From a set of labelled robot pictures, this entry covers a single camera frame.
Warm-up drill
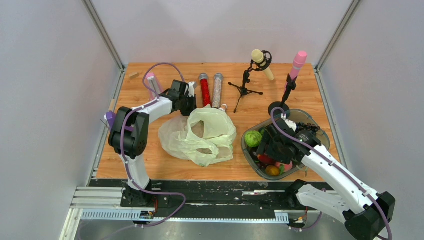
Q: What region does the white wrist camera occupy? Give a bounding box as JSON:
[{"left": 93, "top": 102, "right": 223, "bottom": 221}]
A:
[
  {"left": 187, "top": 81, "right": 197, "bottom": 97},
  {"left": 280, "top": 114, "right": 297, "bottom": 131}
]

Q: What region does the black round-base microphone stand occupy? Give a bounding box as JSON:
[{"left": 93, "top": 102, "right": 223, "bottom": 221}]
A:
[{"left": 268, "top": 74, "right": 297, "bottom": 117}]

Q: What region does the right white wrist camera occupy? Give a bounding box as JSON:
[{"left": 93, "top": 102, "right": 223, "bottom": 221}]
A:
[{"left": 280, "top": 114, "right": 297, "bottom": 131}]

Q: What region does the purple cable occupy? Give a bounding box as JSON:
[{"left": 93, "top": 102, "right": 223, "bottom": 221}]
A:
[
  {"left": 119, "top": 62, "right": 187, "bottom": 240},
  {"left": 270, "top": 106, "right": 393, "bottom": 240}
]

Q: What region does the green fruit from bag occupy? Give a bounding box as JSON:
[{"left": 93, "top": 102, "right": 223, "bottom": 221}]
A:
[{"left": 244, "top": 130, "right": 263, "bottom": 148}]

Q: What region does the small cartoon figurine toy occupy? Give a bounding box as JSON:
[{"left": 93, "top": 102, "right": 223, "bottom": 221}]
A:
[{"left": 219, "top": 104, "right": 228, "bottom": 112}]

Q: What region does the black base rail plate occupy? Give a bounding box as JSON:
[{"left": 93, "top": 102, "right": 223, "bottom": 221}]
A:
[{"left": 114, "top": 178, "right": 354, "bottom": 220}]

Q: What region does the pink metronome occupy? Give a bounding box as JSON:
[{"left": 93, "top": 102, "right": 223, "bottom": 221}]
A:
[{"left": 146, "top": 72, "right": 164, "bottom": 101}]

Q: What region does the orange yellow fruit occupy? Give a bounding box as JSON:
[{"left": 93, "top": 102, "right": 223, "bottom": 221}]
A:
[{"left": 265, "top": 165, "right": 281, "bottom": 177}]

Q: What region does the wooden strip on rail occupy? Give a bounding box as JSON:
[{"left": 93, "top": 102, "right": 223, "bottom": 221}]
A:
[{"left": 108, "top": 99, "right": 116, "bottom": 111}]

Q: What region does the small wooden block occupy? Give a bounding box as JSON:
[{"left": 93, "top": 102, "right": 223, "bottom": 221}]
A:
[{"left": 128, "top": 72, "right": 140, "bottom": 79}]

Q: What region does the red glitter microphone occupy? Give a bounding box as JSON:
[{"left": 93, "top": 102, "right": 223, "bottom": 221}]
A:
[{"left": 199, "top": 73, "right": 212, "bottom": 107}]

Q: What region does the pink peach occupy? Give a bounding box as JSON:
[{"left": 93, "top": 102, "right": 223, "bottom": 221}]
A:
[{"left": 274, "top": 161, "right": 293, "bottom": 175}]

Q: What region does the silver glitter microphone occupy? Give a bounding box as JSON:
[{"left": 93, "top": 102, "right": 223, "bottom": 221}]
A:
[{"left": 211, "top": 72, "right": 224, "bottom": 108}]

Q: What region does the black tripod microphone stand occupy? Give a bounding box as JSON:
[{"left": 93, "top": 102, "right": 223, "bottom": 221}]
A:
[{"left": 228, "top": 59, "right": 264, "bottom": 113}]

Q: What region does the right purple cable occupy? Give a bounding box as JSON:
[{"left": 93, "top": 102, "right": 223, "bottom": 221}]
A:
[{"left": 270, "top": 106, "right": 393, "bottom": 240}]

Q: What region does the grey transparent fruit basket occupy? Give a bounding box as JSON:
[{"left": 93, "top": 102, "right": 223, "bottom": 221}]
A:
[{"left": 241, "top": 109, "right": 330, "bottom": 181}]

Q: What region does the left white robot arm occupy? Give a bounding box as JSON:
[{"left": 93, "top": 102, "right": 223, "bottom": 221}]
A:
[{"left": 105, "top": 80, "right": 197, "bottom": 207}]

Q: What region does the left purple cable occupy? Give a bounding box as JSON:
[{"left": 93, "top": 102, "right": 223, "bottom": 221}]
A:
[{"left": 119, "top": 62, "right": 187, "bottom": 240}]

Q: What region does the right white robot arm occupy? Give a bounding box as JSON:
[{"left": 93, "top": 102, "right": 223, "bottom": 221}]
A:
[{"left": 257, "top": 118, "right": 396, "bottom": 240}]

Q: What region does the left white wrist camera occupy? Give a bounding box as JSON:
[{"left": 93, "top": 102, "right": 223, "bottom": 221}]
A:
[{"left": 187, "top": 81, "right": 197, "bottom": 97}]

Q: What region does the dark red fruit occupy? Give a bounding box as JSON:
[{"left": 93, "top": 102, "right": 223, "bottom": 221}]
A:
[{"left": 257, "top": 154, "right": 276, "bottom": 165}]

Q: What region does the pale green plastic bag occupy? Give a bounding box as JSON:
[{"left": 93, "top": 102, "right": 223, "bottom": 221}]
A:
[{"left": 158, "top": 105, "right": 237, "bottom": 167}]

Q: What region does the cream microphone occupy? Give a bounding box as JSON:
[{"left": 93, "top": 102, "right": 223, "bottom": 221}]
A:
[{"left": 251, "top": 49, "right": 275, "bottom": 81}]

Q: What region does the black grape bunch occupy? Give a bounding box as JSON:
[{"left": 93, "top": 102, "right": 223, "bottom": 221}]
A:
[{"left": 295, "top": 122, "right": 321, "bottom": 136}]

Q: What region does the purple metronome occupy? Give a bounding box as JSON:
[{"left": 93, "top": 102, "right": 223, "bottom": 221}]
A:
[{"left": 104, "top": 111, "right": 116, "bottom": 130}]

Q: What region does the pink microphone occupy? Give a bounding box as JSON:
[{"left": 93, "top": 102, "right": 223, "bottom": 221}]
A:
[{"left": 284, "top": 50, "right": 308, "bottom": 91}]

